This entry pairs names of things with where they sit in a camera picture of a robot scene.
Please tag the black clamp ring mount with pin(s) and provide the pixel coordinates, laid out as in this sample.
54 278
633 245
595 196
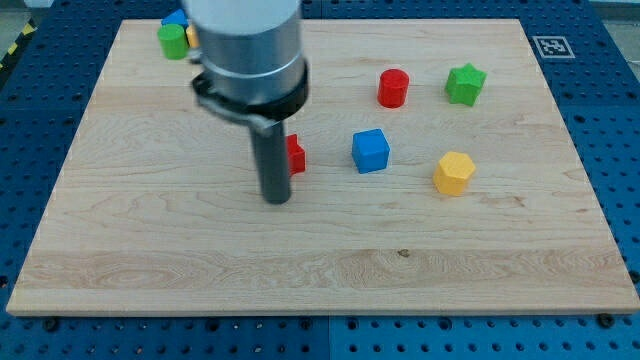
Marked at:
258 117

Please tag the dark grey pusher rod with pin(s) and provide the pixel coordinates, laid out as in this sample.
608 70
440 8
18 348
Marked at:
272 165

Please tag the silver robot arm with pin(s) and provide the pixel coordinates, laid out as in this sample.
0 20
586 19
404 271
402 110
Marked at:
255 74

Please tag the blue cube block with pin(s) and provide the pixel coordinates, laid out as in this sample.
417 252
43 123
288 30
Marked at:
370 150

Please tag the yellow hexagon block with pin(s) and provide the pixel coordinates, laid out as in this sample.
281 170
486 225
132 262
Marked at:
453 173

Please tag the red star block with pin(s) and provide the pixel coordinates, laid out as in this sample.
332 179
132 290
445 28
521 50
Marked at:
296 155

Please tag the yellow block at back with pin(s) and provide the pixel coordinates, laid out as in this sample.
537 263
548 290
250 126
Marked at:
192 37

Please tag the green cylinder block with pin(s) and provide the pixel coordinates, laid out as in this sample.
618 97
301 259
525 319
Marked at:
173 42

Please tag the blue block at back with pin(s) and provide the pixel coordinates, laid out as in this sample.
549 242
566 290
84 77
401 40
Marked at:
177 17

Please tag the red cylinder block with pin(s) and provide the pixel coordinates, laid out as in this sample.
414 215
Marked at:
393 87

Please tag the light wooden board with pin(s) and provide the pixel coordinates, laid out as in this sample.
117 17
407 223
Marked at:
157 210

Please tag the green star block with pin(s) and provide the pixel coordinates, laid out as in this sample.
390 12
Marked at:
464 84

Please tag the white fiducial marker tag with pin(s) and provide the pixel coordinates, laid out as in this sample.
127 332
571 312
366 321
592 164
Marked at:
553 47

